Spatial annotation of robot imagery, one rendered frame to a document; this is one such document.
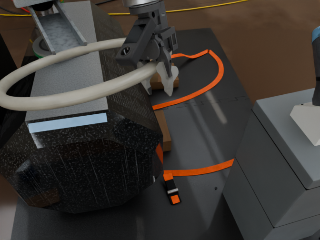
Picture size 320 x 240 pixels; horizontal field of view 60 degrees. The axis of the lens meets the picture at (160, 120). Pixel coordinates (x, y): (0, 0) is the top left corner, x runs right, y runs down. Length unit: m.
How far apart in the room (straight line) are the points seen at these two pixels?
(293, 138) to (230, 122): 1.16
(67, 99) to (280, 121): 0.85
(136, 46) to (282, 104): 0.82
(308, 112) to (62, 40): 0.94
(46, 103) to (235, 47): 2.61
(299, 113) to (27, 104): 0.93
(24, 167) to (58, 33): 0.59
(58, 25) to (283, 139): 0.98
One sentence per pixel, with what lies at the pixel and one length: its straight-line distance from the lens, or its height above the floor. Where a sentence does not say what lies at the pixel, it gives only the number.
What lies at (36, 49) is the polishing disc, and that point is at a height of 0.88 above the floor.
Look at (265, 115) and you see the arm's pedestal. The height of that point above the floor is 0.84.
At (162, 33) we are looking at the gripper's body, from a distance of 0.64.
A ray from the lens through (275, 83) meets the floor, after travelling 2.74.
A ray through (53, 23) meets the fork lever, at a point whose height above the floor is 1.08.
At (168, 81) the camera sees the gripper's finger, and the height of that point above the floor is 1.25.
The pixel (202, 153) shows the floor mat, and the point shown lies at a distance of 2.03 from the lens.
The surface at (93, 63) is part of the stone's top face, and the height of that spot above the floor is 0.83.
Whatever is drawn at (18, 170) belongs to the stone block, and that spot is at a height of 0.61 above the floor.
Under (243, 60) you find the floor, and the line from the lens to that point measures 2.92.
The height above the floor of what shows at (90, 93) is 1.28.
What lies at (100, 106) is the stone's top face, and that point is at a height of 0.83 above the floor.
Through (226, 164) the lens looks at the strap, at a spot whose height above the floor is 0.02.
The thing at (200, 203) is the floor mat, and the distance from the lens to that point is 1.84.
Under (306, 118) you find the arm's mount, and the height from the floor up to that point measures 0.91.
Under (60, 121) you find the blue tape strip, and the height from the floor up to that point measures 0.81.
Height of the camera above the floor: 1.67
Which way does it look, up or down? 49 degrees down
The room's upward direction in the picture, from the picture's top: straight up
